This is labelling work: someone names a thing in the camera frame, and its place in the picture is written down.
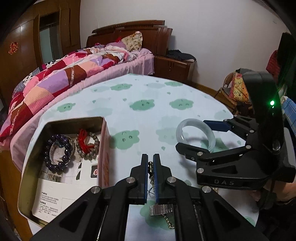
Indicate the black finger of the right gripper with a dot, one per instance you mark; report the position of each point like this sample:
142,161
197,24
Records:
199,155

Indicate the silver stretch watch band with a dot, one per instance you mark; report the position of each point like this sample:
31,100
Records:
160,209

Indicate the person's right hand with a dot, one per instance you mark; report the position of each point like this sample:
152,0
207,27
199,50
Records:
284,191

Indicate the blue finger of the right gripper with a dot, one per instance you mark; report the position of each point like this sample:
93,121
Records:
219,126

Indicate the pink metal tin box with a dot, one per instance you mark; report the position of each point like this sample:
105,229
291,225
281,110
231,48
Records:
38,155

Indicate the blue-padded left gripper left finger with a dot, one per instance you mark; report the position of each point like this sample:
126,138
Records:
138,193

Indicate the wicker chair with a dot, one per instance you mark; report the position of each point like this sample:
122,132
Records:
236,107

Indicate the floral pillow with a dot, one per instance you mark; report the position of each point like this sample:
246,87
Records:
133,42

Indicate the yellow orange floral cushion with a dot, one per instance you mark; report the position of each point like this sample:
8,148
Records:
238,90

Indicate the black camera with screen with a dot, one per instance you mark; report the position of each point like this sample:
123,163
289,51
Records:
268,147

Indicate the cloud print tablecloth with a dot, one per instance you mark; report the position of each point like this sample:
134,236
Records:
142,114

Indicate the silver bangle in tin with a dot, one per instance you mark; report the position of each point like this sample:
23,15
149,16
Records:
61,152

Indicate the red string knot charm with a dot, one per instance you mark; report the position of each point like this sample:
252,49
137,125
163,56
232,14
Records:
81,140

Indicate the wooden nightstand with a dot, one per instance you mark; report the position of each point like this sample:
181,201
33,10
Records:
173,69

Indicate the wooden bed with headboard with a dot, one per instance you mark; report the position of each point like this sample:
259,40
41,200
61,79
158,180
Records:
155,43

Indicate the dark clothes on nightstand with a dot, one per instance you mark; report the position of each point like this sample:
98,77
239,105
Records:
178,55

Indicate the wooden wardrobe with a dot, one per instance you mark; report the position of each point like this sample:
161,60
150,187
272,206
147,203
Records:
25,31

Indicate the pale jade bangle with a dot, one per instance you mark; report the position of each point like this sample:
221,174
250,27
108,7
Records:
202,132

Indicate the red double happiness sticker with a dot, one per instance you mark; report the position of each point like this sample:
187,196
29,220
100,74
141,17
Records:
13,48

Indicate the patchwork pink quilt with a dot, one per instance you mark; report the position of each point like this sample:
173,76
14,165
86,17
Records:
45,86

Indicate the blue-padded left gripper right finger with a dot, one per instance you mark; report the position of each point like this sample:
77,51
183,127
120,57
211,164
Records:
162,190

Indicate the white paper in tin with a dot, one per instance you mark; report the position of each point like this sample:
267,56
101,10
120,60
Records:
56,192

